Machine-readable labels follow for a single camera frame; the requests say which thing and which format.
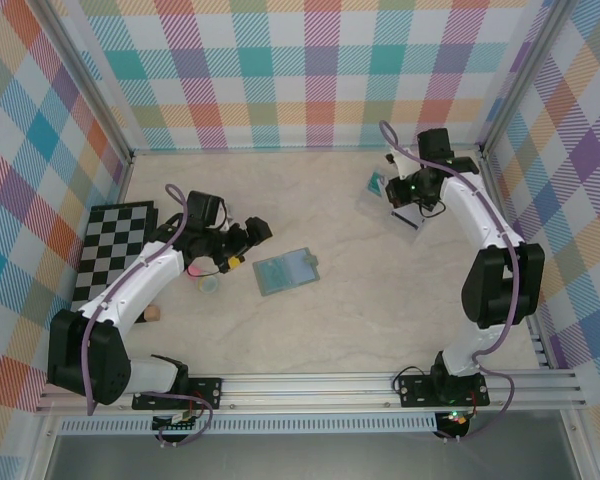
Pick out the dark grey card black stripe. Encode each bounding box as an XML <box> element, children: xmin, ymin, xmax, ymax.
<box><xmin>392</xmin><ymin>206</ymin><xmax>423</xmax><ymax>227</ymax></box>

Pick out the green card holder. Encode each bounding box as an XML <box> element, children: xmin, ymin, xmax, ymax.
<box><xmin>252</xmin><ymin>246</ymin><xmax>322</xmax><ymax>300</ymax></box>

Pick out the clear acrylic card stand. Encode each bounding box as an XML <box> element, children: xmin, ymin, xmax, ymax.
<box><xmin>357</xmin><ymin>168</ymin><xmax>430</xmax><ymax>247</ymax></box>

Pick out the black silver chessboard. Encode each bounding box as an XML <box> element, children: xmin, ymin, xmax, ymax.
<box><xmin>71</xmin><ymin>201</ymin><xmax>159</xmax><ymax>322</ymax></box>

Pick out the small circuit board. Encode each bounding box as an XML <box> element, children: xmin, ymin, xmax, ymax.
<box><xmin>438</xmin><ymin>409</ymin><xmax>470</xmax><ymax>427</ymax></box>
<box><xmin>152</xmin><ymin>410</ymin><xmax>200</xmax><ymax>432</ymax></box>

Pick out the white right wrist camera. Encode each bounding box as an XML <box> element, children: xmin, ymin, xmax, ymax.
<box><xmin>385</xmin><ymin>146</ymin><xmax>420</xmax><ymax>177</ymax></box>

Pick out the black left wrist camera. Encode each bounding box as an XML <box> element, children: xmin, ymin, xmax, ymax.
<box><xmin>243</xmin><ymin>216</ymin><xmax>274</xmax><ymax>245</ymax></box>

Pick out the aluminium side rail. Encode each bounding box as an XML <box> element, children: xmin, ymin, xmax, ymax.
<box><xmin>478</xmin><ymin>147</ymin><xmax>551</xmax><ymax>371</ymax></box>
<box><xmin>65</xmin><ymin>152</ymin><xmax>137</xmax><ymax>376</ymax></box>

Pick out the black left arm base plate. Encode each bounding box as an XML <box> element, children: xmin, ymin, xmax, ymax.
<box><xmin>132</xmin><ymin>377</ymin><xmax>224</xmax><ymax>411</ymax></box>

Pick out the long aluminium mounting rail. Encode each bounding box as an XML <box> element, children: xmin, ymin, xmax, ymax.
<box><xmin>34</xmin><ymin>369</ymin><xmax>586</xmax><ymax>414</ymax></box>

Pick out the aluminium frame post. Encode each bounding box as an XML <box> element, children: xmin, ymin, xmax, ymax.
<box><xmin>38</xmin><ymin>0</ymin><xmax>135</xmax><ymax>164</ymax></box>
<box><xmin>481</xmin><ymin>0</ymin><xmax>579</xmax><ymax>154</ymax></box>

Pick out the slotted grey cable duct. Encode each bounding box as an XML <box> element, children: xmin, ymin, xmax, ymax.
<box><xmin>59</xmin><ymin>417</ymin><xmax>439</xmax><ymax>435</ymax></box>

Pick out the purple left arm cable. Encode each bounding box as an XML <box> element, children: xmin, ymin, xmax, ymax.
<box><xmin>82</xmin><ymin>183</ymin><xmax>214</xmax><ymax>449</ymax></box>

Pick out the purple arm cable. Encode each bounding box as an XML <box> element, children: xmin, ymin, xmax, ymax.
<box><xmin>381</xmin><ymin>119</ymin><xmax>519</xmax><ymax>444</ymax></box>
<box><xmin>82</xmin><ymin>183</ymin><xmax>214</xmax><ymax>449</ymax></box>

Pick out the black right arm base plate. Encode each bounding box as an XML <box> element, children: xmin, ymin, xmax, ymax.
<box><xmin>398</xmin><ymin>374</ymin><xmax>490</xmax><ymax>409</ymax></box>

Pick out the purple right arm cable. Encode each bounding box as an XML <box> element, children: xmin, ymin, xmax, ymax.
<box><xmin>381</xmin><ymin>119</ymin><xmax>519</xmax><ymax>444</ymax></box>

